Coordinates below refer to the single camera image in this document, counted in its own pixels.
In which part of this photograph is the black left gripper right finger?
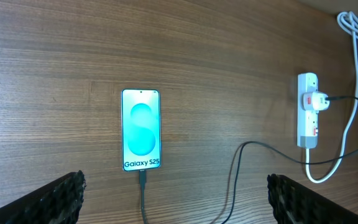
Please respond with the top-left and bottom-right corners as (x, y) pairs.
(267, 174), (358, 224)

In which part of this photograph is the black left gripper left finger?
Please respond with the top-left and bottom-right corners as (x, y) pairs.
(0, 170), (86, 224)

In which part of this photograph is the black USB charging cable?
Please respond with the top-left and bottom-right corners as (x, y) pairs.
(138, 95), (358, 224)

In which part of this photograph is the light blue Galaxy smartphone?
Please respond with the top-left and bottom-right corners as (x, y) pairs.
(121, 89), (162, 172)

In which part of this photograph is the white charger plug adapter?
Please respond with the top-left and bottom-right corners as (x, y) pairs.
(302, 91), (330, 111)

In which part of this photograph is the white power strip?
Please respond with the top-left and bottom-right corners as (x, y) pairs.
(296, 72), (318, 149)

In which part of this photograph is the white power strip cord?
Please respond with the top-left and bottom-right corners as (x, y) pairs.
(304, 11), (358, 184)

